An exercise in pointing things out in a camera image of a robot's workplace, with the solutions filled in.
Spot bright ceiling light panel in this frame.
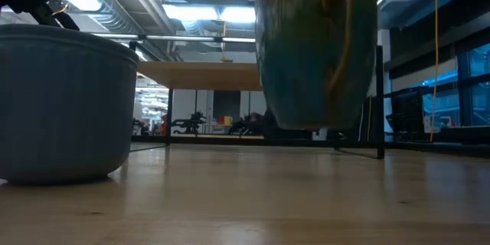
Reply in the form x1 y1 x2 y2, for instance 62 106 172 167
162 4 256 24

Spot large grey ribbed bowl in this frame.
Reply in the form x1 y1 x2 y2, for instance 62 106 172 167
0 24 140 185

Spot black mesh crate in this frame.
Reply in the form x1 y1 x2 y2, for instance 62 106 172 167
389 87 426 143

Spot dark green glazed mug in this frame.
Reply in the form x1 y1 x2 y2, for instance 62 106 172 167
254 0 379 131

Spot silver ribbed ventilation duct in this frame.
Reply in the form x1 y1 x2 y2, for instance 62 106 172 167
57 0 145 35

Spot wooden shelf black metal frame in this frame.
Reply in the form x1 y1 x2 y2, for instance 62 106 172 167
128 40 386 161

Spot yellow hanging cable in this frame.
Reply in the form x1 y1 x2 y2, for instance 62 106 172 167
428 0 440 143

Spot black round hanging camera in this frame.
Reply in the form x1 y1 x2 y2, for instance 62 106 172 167
48 0 70 17

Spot black leaning panels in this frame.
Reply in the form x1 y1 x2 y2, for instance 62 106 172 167
358 95 378 143

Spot white paper sign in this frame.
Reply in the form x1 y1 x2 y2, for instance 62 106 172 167
423 116 441 135

